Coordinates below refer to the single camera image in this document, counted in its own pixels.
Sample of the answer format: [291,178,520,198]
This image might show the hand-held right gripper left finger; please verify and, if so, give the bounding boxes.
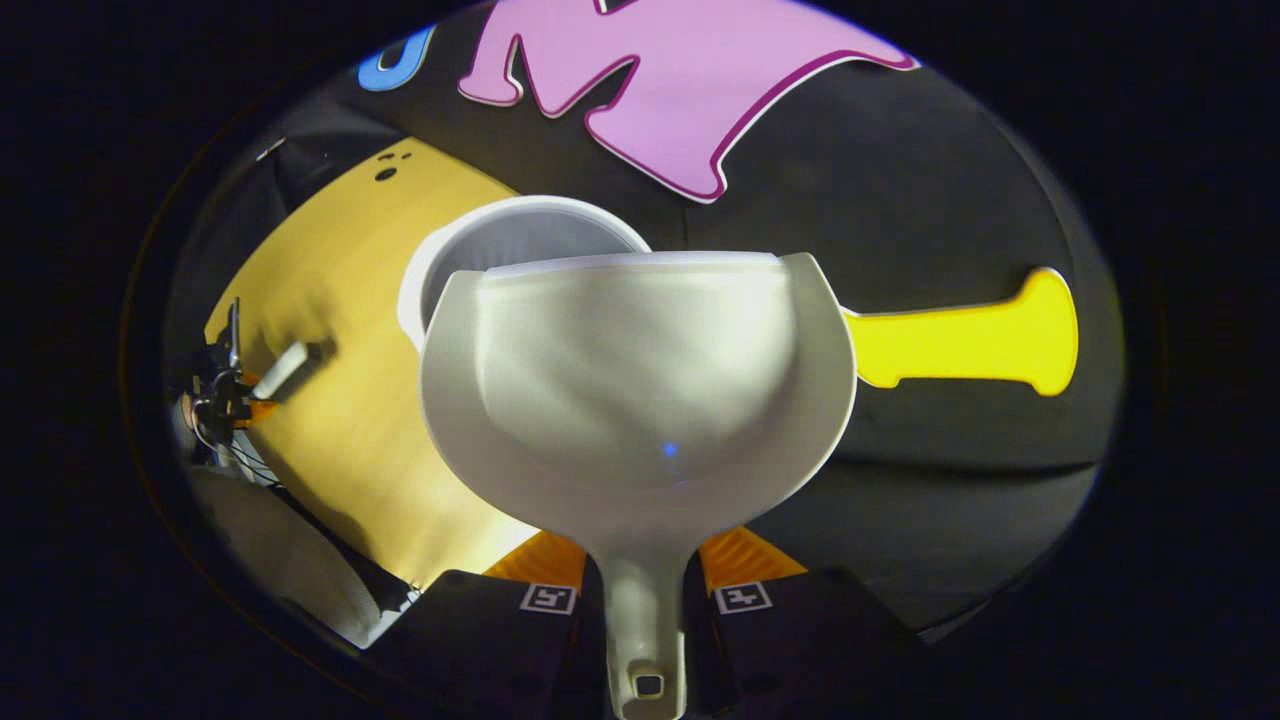
[375,530,607,717]

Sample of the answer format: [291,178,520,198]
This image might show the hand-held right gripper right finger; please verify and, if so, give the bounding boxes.
[684,527,933,717]

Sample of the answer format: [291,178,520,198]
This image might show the white plastic dustpan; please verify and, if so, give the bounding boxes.
[419,250,859,720]

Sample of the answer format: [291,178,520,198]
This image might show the white ribbed garbage bin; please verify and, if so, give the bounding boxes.
[396,195,654,353]

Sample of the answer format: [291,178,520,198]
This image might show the black backdrop cloth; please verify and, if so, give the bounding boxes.
[165,0,1126,641]

